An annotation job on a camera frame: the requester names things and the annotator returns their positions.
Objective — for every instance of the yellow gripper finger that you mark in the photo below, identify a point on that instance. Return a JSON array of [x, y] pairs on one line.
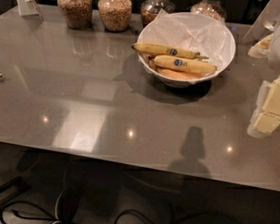
[[266, 117], [260, 49]]

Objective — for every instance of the yellow banana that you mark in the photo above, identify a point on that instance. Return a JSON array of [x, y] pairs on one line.
[[184, 64], [157, 49], [178, 74]]

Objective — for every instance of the white bowl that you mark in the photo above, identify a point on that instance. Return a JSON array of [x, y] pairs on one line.
[[229, 51]]

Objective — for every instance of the white paper liner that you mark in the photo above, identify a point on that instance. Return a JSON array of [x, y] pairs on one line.
[[198, 33]]

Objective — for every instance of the glass grain jar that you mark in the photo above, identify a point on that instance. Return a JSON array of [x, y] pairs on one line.
[[210, 8], [151, 8], [115, 14], [77, 13]]

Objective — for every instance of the leftmost glass grain jar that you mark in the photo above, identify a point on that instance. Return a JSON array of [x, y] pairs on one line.
[[77, 13]]

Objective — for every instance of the white stand top left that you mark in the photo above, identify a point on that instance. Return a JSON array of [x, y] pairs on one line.
[[28, 8]]

